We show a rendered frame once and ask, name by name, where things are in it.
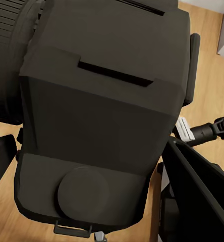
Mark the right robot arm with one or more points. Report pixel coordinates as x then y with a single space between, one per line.
199 134

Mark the digital camera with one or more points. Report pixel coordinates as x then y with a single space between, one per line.
98 86

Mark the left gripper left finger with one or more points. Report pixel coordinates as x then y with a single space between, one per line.
8 150

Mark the camera tripod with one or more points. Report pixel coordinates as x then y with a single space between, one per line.
99 236

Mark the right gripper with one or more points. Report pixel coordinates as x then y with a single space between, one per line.
197 133

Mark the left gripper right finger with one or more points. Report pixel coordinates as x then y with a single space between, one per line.
198 188

